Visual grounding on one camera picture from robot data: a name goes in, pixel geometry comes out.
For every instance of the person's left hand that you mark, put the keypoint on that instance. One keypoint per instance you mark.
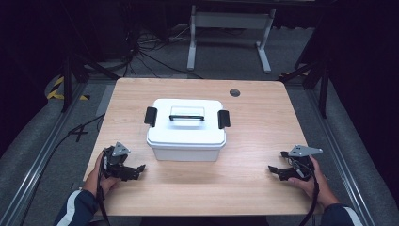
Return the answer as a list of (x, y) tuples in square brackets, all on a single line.
[(97, 183)]

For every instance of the aluminium floor rail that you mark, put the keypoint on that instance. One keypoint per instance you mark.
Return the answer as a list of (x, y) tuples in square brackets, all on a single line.
[(37, 163), (340, 157)]

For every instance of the black box latch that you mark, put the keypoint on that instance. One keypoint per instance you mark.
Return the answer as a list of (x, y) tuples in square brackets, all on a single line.
[(150, 116), (224, 119)]

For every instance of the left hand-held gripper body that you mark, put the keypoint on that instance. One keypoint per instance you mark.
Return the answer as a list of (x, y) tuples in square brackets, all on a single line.
[(114, 163)]

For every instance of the white metal table frame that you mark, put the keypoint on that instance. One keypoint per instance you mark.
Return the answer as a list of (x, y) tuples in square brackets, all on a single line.
[(230, 20)]

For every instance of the white box lid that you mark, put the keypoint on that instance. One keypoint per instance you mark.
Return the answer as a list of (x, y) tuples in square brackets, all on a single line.
[(185, 133)]

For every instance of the yellow black floor tape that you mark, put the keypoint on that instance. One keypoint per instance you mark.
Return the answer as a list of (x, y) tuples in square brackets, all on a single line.
[(55, 92)]

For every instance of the white plastic storage box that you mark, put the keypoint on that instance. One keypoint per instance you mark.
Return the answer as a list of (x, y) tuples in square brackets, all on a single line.
[(185, 154)]

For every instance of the person's right hand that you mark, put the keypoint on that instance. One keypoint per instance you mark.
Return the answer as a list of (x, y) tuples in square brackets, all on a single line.
[(320, 188)]

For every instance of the black metal stand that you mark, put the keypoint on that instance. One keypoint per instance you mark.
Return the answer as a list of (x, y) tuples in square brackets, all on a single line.
[(323, 91), (67, 81)]

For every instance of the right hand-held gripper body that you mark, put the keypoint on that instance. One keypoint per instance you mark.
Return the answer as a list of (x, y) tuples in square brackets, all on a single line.
[(302, 168)]

